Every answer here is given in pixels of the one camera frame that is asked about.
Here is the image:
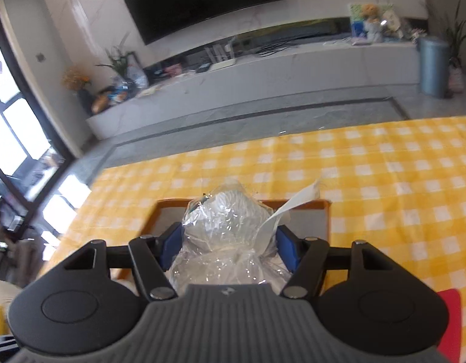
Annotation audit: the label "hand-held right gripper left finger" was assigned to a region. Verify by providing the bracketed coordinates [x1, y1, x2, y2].
[63, 224, 184, 300]

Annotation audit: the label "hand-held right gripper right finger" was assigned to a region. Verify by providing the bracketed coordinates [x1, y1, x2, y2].
[274, 226, 396, 299]

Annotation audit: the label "orange cardboard box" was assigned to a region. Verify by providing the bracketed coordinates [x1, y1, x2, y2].
[110, 198, 333, 296]

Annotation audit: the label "clear plastic bag white contents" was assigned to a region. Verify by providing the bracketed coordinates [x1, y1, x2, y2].
[169, 179, 320, 296]

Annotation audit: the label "yellow checked tablecloth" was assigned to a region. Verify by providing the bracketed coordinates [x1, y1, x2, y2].
[36, 115, 466, 363]

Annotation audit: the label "brown chair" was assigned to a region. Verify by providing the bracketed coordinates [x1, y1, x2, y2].
[14, 238, 44, 284]

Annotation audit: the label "brown bread loaf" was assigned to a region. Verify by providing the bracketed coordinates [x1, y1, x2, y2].
[91, 93, 110, 114]

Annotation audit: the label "blue snack bags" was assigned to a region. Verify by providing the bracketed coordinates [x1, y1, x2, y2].
[108, 83, 130, 103]

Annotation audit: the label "white marble tv console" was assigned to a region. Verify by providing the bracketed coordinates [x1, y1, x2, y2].
[85, 40, 421, 140]

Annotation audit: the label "dried flowers in dark vase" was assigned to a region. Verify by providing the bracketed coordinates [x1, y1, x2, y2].
[62, 66, 94, 114]

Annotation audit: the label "white router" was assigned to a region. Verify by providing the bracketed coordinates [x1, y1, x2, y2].
[205, 43, 237, 70]

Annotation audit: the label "glass balcony door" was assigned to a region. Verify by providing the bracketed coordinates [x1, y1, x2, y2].
[0, 8, 77, 235]

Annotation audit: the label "green plant in glass vase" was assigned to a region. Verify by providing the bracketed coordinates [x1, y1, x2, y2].
[97, 32, 137, 87]

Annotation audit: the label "blue-grey trash can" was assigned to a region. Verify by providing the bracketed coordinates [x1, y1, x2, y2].
[418, 36, 451, 97]

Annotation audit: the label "pink woven basket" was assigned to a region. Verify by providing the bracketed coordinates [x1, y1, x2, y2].
[447, 64, 465, 93]

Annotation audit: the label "teddy bear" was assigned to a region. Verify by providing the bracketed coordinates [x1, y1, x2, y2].
[359, 3, 385, 42]

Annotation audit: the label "green picture card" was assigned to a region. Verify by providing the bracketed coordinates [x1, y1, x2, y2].
[348, 2, 394, 38]

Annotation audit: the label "white round ornament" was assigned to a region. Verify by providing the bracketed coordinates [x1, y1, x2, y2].
[380, 9, 402, 33]

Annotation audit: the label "long-leaf potted plant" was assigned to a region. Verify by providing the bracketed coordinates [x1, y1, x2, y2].
[443, 0, 466, 69]

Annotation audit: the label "black wall television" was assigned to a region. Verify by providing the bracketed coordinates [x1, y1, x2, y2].
[116, 0, 289, 46]

